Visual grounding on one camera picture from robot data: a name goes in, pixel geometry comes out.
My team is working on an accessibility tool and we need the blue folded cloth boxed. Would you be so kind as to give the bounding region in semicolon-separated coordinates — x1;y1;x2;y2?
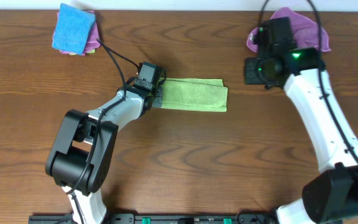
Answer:
52;3;96;56

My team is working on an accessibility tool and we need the purple crumpled cloth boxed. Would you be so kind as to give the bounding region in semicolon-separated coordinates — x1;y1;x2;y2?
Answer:
246;7;331;52

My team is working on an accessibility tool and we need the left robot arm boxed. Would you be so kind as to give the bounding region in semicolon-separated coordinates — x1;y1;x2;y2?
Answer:
45;62;167;223

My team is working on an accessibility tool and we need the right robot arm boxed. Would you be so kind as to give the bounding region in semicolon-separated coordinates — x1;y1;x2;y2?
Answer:
244;17;358;223

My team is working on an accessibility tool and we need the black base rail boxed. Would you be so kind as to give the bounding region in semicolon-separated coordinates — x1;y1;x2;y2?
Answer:
28;213;277;224

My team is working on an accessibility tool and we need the purple folded cloth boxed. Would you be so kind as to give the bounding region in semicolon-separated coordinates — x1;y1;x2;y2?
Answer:
52;10;101;56

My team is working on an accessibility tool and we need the green folded cloth bottom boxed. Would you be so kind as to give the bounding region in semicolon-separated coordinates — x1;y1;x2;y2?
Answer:
69;49;96;56

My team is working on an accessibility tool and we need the green microfiber cloth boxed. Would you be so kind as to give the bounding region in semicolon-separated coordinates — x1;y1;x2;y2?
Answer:
161;78;228;112

